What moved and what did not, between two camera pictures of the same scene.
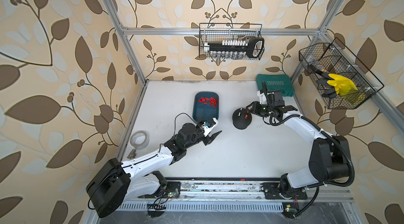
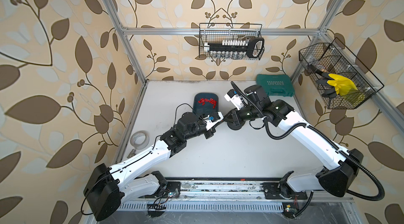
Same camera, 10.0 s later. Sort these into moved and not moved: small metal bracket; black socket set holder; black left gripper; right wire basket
Moved: black left gripper
Not moved: small metal bracket; right wire basket; black socket set holder
